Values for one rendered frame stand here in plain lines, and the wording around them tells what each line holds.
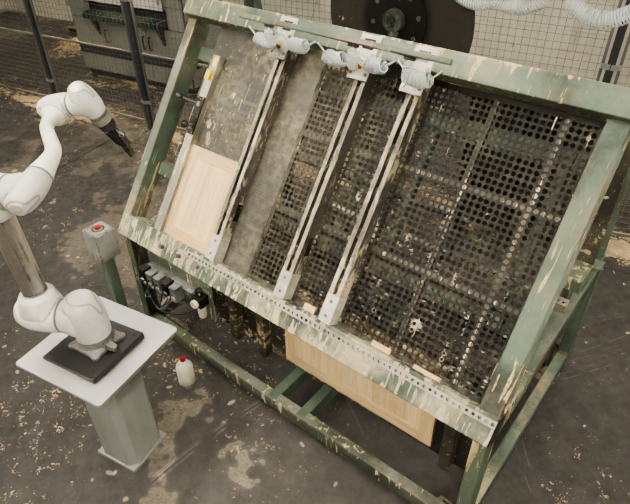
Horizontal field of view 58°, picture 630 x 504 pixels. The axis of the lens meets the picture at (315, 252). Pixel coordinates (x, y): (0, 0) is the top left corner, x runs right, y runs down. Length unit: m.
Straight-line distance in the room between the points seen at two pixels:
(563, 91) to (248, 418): 2.24
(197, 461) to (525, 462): 1.68
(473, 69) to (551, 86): 0.29
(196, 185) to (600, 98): 1.87
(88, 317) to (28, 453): 1.13
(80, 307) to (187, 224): 0.76
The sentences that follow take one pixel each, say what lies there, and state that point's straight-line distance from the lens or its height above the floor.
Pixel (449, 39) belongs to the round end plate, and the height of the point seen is 1.81.
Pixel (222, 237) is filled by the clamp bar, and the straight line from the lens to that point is 2.77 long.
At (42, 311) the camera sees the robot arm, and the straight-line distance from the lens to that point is 2.64.
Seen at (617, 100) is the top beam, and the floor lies 1.87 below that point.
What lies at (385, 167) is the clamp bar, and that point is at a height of 1.47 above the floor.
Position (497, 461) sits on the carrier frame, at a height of 0.18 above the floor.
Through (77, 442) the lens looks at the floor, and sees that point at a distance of 3.42.
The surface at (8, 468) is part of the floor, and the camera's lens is 3.47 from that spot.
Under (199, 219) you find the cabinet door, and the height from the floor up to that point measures 1.01.
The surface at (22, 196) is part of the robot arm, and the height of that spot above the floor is 1.57.
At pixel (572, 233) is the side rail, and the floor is 1.48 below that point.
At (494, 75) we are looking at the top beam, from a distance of 2.27.
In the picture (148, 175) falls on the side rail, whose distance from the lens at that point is 3.25.
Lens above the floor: 2.61
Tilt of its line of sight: 37 degrees down
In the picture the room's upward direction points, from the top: 1 degrees counter-clockwise
